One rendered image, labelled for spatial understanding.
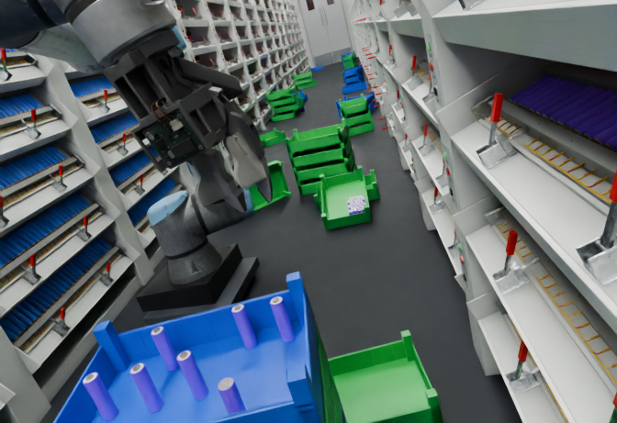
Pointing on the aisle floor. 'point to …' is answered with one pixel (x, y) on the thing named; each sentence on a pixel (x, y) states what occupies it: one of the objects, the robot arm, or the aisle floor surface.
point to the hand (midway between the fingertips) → (253, 194)
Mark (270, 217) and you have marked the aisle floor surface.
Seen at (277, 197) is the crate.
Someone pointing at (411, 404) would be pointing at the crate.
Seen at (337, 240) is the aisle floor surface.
